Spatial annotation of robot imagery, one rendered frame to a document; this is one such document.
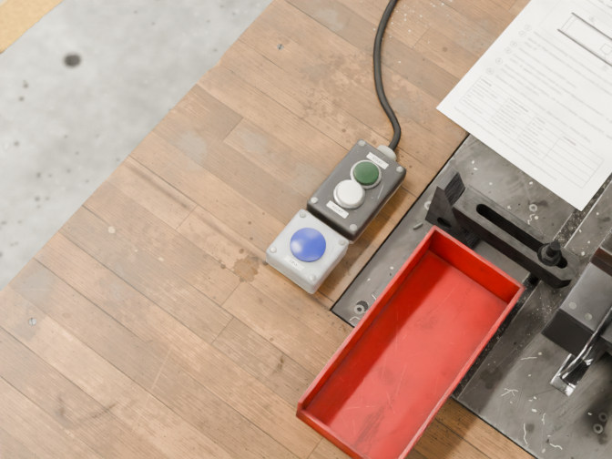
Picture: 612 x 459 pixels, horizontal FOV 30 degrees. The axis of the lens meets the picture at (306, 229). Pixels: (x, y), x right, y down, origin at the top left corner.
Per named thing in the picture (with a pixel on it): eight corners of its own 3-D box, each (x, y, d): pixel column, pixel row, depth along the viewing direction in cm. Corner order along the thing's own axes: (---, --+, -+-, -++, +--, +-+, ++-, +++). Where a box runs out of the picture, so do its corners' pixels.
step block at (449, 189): (424, 219, 131) (436, 185, 123) (438, 201, 132) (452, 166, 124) (471, 250, 130) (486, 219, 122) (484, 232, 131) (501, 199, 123)
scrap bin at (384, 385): (294, 415, 121) (297, 401, 116) (425, 245, 130) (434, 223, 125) (386, 484, 119) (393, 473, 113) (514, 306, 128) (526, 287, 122)
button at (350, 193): (331, 201, 130) (331, 193, 128) (345, 183, 131) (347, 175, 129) (351, 216, 129) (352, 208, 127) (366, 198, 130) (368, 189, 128)
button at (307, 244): (281, 252, 127) (282, 246, 125) (303, 227, 128) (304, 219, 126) (311, 273, 126) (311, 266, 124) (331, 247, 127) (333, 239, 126)
